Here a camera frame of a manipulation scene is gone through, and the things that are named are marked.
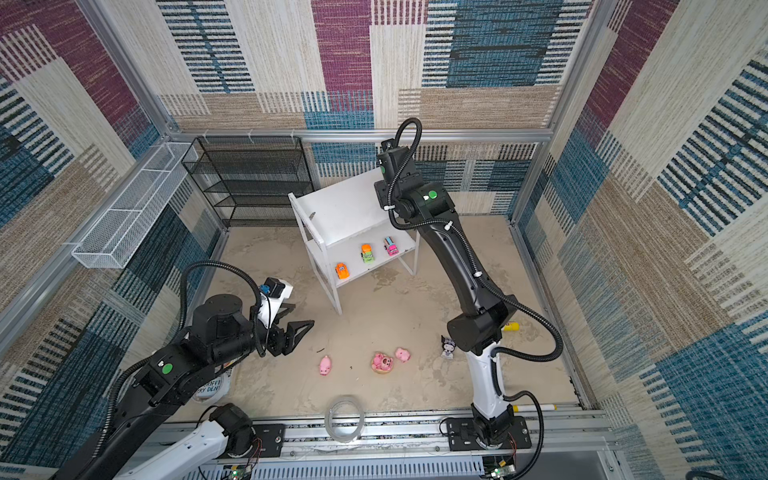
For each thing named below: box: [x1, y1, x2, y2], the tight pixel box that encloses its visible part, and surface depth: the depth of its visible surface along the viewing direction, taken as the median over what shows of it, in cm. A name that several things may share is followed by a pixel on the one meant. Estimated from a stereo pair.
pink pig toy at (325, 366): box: [319, 355, 332, 376], surface depth 86 cm
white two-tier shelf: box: [288, 167, 420, 315], surface depth 84 cm
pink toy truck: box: [383, 236, 400, 257], surface depth 91 cm
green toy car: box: [361, 243, 374, 264], surface depth 89 cm
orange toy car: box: [335, 262, 350, 280], surface depth 85 cm
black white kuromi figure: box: [441, 335, 456, 360], surface depth 87 cm
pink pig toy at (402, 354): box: [395, 347, 411, 363], surface depth 87 cm
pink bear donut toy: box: [371, 352, 394, 374], surface depth 85 cm
